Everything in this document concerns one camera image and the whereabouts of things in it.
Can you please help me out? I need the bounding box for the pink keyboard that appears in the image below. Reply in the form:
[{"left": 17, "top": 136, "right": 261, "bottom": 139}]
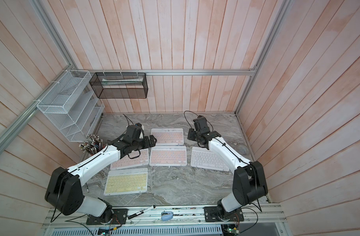
[
  {"left": 150, "top": 128, "right": 184, "bottom": 146},
  {"left": 110, "top": 149, "right": 149, "bottom": 170},
  {"left": 149, "top": 146, "right": 187, "bottom": 166}
]

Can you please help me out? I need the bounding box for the yellow key keyboard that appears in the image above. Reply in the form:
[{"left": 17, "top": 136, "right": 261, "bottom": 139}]
[{"left": 104, "top": 168, "right": 148, "bottom": 196}]

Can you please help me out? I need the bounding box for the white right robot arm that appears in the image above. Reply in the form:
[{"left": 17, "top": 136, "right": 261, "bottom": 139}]
[{"left": 187, "top": 115, "right": 268, "bottom": 222}]

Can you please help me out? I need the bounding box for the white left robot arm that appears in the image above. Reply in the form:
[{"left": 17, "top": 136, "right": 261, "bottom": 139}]
[{"left": 45, "top": 123, "right": 157, "bottom": 224}]

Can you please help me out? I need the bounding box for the white key keyboard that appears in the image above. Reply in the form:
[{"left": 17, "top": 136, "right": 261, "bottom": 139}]
[{"left": 191, "top": 147, "right": 230, "bottom": 172}]

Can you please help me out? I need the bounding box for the red pen cup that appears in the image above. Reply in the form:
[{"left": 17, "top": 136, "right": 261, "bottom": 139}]
[{"left": 79, "top": 134, "right": 105, "bottom": 155}]

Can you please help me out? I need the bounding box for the clear tape roll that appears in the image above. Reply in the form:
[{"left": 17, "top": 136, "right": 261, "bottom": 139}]
[{"left": 237, "top": 145, "right": 250, "bottom": 156}]

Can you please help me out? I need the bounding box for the black mesh basket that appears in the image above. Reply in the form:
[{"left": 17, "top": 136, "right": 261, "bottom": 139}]
[{"left": 89, "top": 72, "right": 148, "bottom": 99}]

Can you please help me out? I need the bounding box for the black marker pen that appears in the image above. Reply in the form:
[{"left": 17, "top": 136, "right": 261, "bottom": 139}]
[{"left": 127, "top": 205, "right": 156, "bottom": 220}]

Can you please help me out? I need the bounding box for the blue tape dispenser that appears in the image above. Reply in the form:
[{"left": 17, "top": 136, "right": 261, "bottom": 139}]
[{"left": 161, "top": 211, "right": 174, "bottom": 222}]

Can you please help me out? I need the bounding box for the white wire mesh shelf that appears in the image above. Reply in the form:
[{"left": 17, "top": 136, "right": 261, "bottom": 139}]
[{"left": 37, "top": 70, "right": 105, "bottom": 143}]

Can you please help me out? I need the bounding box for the aluminium frame bar back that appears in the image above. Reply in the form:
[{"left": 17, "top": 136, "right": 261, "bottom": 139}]
[{"left": 86, "top": 69, "right": 256, "bottom": 76}]

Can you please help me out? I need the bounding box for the aluminium mounting rail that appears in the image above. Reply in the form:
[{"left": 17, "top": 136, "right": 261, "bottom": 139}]
[{"left": 42, "top": 204, "right": 287, "bottom": 229}]

